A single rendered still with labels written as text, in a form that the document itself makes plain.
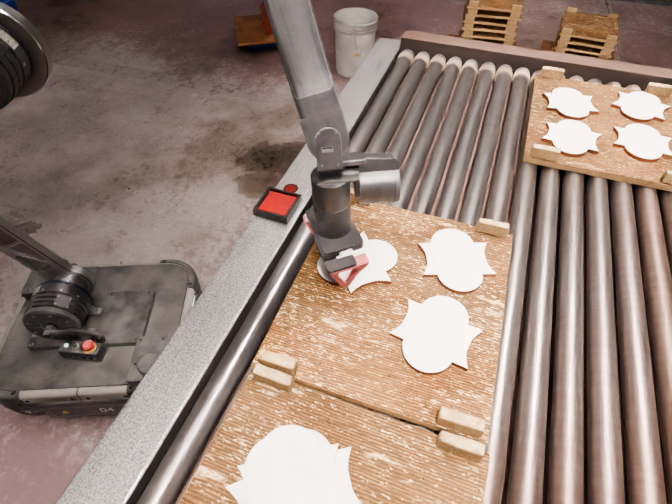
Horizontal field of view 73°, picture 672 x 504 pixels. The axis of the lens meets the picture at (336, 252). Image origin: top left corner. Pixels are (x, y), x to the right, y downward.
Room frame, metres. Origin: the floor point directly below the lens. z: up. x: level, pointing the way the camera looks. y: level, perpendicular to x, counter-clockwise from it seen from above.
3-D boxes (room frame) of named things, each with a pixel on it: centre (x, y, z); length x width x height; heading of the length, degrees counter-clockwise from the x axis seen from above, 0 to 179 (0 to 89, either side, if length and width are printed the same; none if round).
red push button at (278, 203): (0.69, 0.12, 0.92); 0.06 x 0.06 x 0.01; 70
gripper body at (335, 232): (0.51, 0.00, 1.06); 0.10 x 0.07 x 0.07; 20
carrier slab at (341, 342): (0.46, -0.10, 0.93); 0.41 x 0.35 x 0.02; 161
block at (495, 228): (0.60, -0.30, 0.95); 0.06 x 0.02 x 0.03; 71
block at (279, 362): (0.32, 0.09, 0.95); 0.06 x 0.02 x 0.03; 71
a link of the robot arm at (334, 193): (0.51, 0.00, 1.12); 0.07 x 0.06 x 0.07; 94
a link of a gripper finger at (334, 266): (0.48, -0.01, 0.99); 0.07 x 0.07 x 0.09; 20
